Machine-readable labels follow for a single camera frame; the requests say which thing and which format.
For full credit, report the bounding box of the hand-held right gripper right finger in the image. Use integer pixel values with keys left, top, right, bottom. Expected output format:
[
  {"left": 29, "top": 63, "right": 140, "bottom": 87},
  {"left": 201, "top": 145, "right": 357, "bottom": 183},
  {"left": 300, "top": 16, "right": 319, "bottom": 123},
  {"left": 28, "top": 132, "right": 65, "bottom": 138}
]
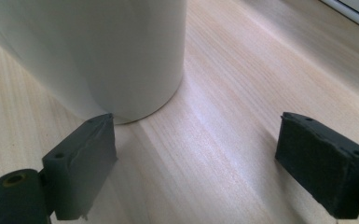
[{"left": 274, "top": 111, "right": 359, "bottom": 220}]

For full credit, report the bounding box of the white cup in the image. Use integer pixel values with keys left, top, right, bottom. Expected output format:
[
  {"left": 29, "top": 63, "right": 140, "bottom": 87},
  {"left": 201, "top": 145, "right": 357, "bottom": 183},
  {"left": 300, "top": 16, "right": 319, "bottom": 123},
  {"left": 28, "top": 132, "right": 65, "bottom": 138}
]
[{"left": 0, "top": 0, "right": 188, "bottom": 125}]

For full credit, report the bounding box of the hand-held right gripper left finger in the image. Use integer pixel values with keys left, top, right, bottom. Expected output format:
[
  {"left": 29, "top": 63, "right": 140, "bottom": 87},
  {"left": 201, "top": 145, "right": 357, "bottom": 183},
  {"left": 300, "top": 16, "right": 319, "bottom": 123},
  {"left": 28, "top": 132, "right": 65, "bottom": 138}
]
[{"left": 41, "top": 113, "right": 118, "bottom": 221}]

